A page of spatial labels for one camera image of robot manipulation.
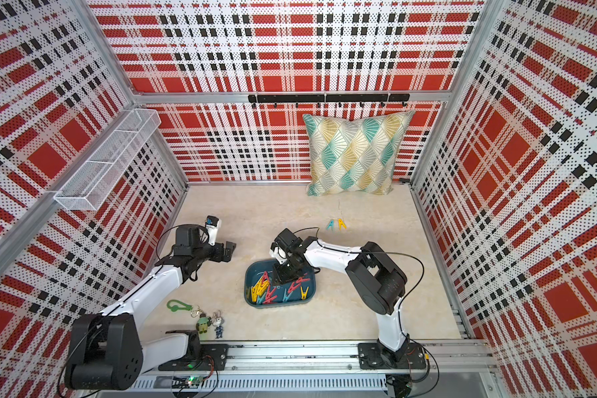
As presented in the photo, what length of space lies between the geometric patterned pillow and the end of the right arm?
0.38m

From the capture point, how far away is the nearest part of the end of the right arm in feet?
2.22

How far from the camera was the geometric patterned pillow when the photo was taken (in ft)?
3.03
